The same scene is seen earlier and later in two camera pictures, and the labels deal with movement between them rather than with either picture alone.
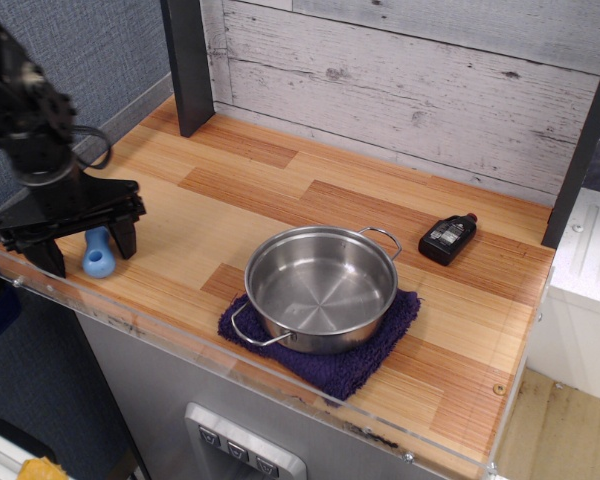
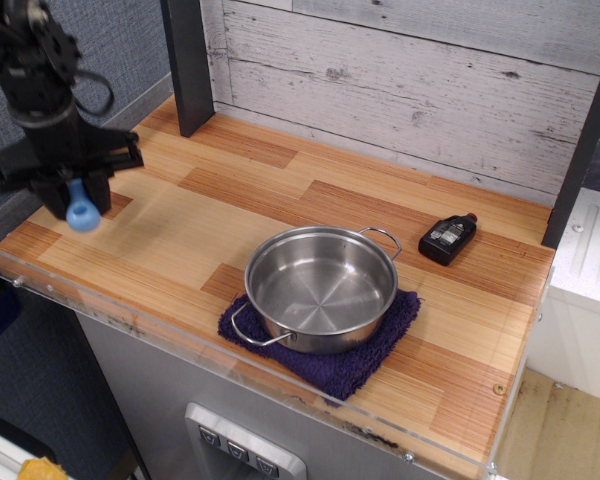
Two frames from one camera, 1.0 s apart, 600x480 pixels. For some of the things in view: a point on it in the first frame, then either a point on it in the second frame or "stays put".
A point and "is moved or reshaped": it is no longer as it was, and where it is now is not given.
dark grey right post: x=588 y=146 stays put
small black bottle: x=443 y=238 stays put
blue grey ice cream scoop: x=99 y=258 is moved or reshaped
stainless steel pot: x=327 y=287 stays put
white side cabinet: x=576 y=340 stays put
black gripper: x=73 y=204 to x=63 y=149
